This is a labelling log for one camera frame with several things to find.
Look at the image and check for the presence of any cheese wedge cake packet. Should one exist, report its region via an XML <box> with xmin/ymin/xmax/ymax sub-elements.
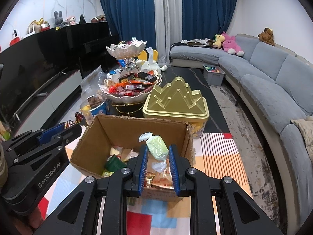
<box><xmin>110</xmin><ymin>146</ymin><xmax>136</xmax><ymax>162</ymax></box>

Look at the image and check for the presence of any brown teddy bear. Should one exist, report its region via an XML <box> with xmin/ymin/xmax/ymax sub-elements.
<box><xmin>258</xmin><ymin>28</ymin><xmax>275</xmax><ymax>46</ymax></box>

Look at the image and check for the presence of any pink plush toy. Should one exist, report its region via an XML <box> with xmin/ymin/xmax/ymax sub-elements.
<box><xmin>222</xmin><ymin>32</ymin><xmax>245</xmax><ymax>57</ymax></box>

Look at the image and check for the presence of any yellow plush toy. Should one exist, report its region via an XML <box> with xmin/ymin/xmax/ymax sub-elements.
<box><xmin>212</xmin><ymin>34</ymin><xmax>225</xmax><ymax>49</ymax></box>

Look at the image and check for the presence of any blue curtain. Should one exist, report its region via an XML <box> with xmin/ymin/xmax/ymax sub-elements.
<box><xmin>182</xmin><ymin>0</ymin><xmax>237</xmax><ymax>40</ymax></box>
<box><xmin>100</xmin><ymin>0</ymin><xmax>157</xmax><ymax>49</ymax></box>

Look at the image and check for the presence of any two-tier white snack tray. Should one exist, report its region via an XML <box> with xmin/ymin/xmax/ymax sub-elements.
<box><xmin>98</xmin><ymin>37</ymin><xmax>168</xmax><ymax>114</ymax></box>

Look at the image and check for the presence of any dark green snack bar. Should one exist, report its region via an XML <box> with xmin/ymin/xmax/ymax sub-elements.
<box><xmin>104</xmin><ymin>154</ymin><xmax>126</xmax><ymax>172</ymax></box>

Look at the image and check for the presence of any blue curtain left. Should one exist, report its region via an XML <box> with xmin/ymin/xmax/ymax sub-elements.
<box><xmin>100</xmin><ymin>0</ymin><xmax>157</xmax><ymax>49</ymax></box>

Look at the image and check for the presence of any black television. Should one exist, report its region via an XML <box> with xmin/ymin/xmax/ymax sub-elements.
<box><xmin>1</xmin><ymin>28</ymin><xmax>79</xmax><ymax>128</ymax></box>

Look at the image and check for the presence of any person's left hand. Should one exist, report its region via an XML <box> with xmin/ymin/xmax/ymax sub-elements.
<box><xmin>5</xmin><ymin>205</ymin><xmax>45</xmax><ymax>234</ymax></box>

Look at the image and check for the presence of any grey patterned rug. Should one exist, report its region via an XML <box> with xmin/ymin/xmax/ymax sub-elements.
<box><xmin>210</xmin><ymin>84</ymin><xmax>280</xmax><ymax>226</ymax></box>

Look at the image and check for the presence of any small green candy packet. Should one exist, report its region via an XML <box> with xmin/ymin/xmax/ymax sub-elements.
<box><xmin>102</xmin><ymin>170</ymin><xmax>114</xmax><ymax>178</ymax></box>

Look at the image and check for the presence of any red gold twist candy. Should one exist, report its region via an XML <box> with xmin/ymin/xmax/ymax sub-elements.
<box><xmin>64</xmin><ymin>112</ymin><xmax>86</xmax><ymax>129</ymax></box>

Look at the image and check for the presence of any grey bunny plush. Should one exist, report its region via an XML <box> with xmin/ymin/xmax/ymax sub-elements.
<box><xmin>54</xmin><ymin>11</ymin><xmax>63</xmax><ymax>27</ymax></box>

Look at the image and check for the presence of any brown cardboard box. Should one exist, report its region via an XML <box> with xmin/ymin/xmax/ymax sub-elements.
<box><xmin>69</xmin><ymin>113</ymin><xmax>195</xmax><ymax>202</ymax></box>

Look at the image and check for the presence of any gold mountain-lid snack tin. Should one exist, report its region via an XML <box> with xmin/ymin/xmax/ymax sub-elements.
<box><xmin>143</xmin><ymin>76</ymin><xmax>210</xmax><ymax>138</ymax></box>

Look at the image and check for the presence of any orange gold biscuit packet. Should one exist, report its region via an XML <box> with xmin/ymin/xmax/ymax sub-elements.
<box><xmin>144</xmin><ymin>158</ymin><xmax>174</xmax><ymax>190</ymax></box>

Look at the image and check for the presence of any grey storage bin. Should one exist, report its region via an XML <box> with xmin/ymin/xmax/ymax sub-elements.
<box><xmin>203</xmin><ymin>64</ymin><xmax>225</xmax><ymax>86</ymax></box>

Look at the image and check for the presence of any beige quilted jacket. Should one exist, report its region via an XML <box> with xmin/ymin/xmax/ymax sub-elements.
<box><xmin>291</xmin><ymin>116</ymin><xmax>313</xmax><ymax>161</ymax></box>

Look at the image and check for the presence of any white sheer curtain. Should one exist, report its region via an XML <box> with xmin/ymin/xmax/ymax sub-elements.
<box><xmin>154</xmin><ymin>0</ymin><xmax>183</xmax><ymax>65</ymax></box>

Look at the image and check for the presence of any grey sectional sofa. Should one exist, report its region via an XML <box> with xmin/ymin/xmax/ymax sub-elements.
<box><xmin>170</xmin><ymin>34</ymin><xmax>312</xmax><ymax>227</ymax></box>

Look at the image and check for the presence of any blue curtain right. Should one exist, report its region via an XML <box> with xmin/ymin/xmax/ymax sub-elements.
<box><xmin>182</xmin><ymin>0</ymin><xmax>237</xmax><ymax>40</ymax></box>

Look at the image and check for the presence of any black piano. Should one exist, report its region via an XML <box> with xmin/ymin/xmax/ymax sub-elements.
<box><xmin>56</xmin><ymin>22</ymin><xmax>120</xmax><ymax>78</ymax></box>

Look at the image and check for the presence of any pale green candy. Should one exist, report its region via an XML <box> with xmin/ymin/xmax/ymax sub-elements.
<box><xmin>139</xmin><ymin>132</ymin><xmax>169</xmax><ymax>173</ymax></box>

